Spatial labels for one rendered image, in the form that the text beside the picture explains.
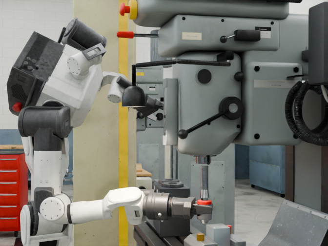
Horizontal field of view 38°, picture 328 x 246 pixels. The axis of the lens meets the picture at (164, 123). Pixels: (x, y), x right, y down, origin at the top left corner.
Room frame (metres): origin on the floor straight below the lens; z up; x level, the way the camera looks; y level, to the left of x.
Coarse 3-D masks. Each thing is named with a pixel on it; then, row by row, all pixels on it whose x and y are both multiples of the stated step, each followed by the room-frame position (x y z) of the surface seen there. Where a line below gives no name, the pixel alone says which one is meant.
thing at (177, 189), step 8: (160, 184) 1.95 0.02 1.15; (168, 184) 1.86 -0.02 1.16; (176, 184) 1.86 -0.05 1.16; (184, 184) 1.95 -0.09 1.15; (160, 192) 1.84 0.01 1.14; (168, 192) 1.84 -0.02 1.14; (176, 192) 1.84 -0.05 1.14; (184, 192) 1.85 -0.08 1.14; (160, 224) 1.84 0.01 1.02; (168, 224) 1.84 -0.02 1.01; (176, 224) 1.84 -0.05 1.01; (184, 224) 1.85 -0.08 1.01; (160, 232) 1.84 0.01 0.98; (168, 232) 1.84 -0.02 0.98; (176, 232) 1.84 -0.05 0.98; (184, 232) 1.85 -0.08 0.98
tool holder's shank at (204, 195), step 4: (204, 168) 1.52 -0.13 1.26; (204, 172) 1.52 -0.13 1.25; (204, 176) 1.52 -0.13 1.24; (204, 180) 1.52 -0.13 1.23; (204, 184) 1.52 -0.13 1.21; (204, 188) 1.52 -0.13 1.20; (200, 192) 1.53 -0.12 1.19; (204, 192) 1.52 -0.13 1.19; (208, 192) 1.52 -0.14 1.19; (200, 196) 1.52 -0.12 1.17; (204, 196) 1.51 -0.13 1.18; (208, 196) 1.52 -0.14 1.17; (204, 200) 1.52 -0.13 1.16
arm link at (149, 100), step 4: (148, 96) 2.14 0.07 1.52; (148, 100) 2.13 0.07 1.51; (152, 100) 2.14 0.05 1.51; (156, 100) 2.14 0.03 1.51; (148, 104) 2.12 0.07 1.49; (152, 104) 2.13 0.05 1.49; (156, 104) 2.12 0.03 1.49; (160, 104) 2.13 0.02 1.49; (136, 108) 2.12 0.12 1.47; (140, 108) 2.15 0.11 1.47; (144, 108) 2.15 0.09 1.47; (148, 108) 2.14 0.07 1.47; (152, 108) 2.13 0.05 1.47; (156, 108) 2.13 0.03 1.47; (140, 112) 2.18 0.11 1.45; (144, 112) 2.17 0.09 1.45; (148, 112) 2.16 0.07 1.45; (152, 112) 2.16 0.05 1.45; (144, 116) 2.19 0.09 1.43
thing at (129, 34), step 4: (120, 32) 1.56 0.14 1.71; (124, 32) 1.56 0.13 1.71; (128, 32) 1.57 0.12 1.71; (132, 32) 1.57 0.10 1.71; (120, 36) 1.56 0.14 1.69; (124, 36) 1.56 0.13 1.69; (128, 36) 1.57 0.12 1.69; (132, 36) 1.57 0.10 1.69; (136, 36) 1.58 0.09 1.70; (140, 36) 1.58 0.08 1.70; (144, 36) 1.58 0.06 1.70; (148, 36) 1.58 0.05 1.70; (152, 36) 1.59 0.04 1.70; (156, 36) 1.59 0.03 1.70
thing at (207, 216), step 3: (198, 204) 1.52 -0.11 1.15; (198, 216) 1.52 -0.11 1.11; (201, 216) 1.51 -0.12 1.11; (204, 216) 1.51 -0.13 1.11; (207, 216) 1.51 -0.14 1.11; (210, 216) 1.51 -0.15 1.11; (198, 219) 1.52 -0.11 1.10; (201, 219) 1.51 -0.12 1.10; (204, 219) 1.51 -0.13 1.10; (207, 219) 1.51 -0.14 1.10; (210, 219) 1.51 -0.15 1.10
